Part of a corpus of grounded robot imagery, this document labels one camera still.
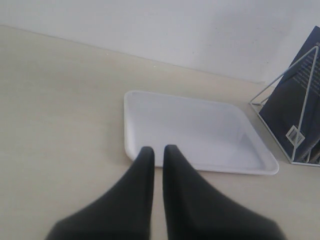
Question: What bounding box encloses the white plastic tray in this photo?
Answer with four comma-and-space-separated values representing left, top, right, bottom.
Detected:
123, 90, 279, 176

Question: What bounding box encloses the dark blue book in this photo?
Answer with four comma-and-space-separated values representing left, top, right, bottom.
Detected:
258, 25, 320, 165

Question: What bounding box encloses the white wire book rack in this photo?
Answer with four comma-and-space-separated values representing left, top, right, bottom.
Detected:
248, 45, 320, 168

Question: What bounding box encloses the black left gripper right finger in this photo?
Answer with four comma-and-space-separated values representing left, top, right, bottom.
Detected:
162, 145, 286, 240

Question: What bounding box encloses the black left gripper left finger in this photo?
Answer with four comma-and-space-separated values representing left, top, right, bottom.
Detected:
46, 146, 155, 240

